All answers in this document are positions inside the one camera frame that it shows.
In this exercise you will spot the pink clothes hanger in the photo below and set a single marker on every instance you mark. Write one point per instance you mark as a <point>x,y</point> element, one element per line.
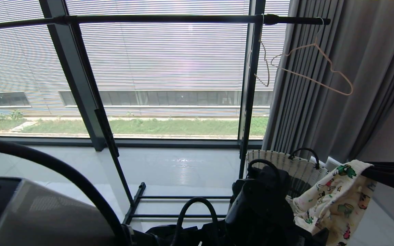
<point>313,80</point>
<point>268,71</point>

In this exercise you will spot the cream printed garment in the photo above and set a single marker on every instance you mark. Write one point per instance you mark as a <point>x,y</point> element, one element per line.
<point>337,201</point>

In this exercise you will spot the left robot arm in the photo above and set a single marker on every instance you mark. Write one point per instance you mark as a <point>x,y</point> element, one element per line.
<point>46,218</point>

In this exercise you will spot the white laundry basket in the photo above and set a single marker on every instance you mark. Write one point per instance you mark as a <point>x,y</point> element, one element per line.
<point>299,167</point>

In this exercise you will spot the black clothes rack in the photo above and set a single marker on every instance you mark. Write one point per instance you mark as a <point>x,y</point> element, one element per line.
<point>149,18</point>

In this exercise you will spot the window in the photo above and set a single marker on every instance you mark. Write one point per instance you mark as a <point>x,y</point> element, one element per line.
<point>166,68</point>

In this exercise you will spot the grey curtain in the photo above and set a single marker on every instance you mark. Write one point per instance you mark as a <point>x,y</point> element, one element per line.
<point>354,85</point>

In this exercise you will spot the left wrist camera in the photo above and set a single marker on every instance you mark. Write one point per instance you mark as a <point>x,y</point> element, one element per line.
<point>268,181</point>

